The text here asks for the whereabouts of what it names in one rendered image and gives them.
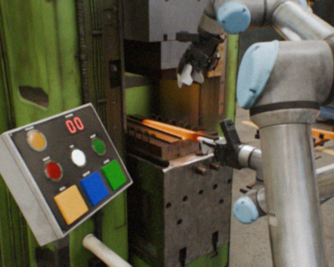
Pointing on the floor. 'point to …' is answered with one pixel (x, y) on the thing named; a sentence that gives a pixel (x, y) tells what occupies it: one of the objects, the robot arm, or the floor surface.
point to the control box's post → (62, 252)
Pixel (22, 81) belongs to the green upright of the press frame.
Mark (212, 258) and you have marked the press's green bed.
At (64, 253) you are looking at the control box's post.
